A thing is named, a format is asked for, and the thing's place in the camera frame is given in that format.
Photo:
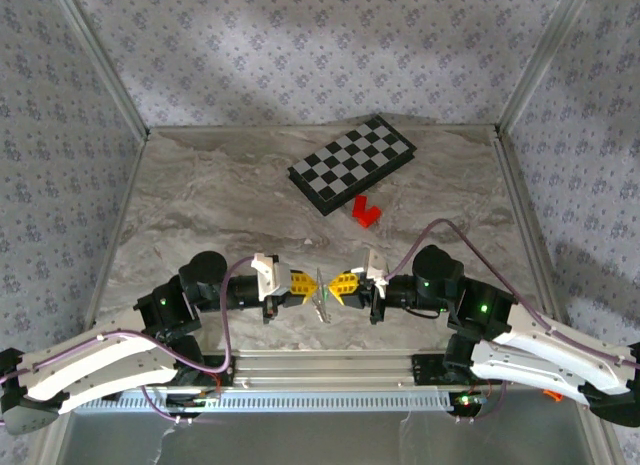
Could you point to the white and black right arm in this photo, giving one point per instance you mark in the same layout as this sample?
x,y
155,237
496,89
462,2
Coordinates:
x,y
550,355

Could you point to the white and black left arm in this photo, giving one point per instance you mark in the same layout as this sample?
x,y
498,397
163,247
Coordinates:
x,y
100,365

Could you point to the red plastic block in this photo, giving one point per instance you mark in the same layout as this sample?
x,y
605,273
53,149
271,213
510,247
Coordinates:
x,y
366,212

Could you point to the black and grey chessboard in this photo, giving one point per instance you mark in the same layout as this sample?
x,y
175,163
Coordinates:
x,y
352,162

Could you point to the small circuit board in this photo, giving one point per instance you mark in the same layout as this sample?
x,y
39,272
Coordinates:
x,y
200,399
470,399

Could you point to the grey metal sheet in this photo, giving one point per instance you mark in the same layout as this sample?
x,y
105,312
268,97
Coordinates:
x,y
300,440

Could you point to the orange plastic clip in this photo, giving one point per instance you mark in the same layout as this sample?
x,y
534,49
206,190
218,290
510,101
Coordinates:
x,y
552,395

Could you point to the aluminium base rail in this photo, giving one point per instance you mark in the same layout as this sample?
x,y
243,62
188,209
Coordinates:
x,y
325,367

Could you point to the aluminium side frame rail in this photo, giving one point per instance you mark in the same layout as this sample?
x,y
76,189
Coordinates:
x,y
116,235
530,235

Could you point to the aluminium frame post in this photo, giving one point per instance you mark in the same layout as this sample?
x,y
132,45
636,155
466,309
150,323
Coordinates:
x,y
102,60
540,60

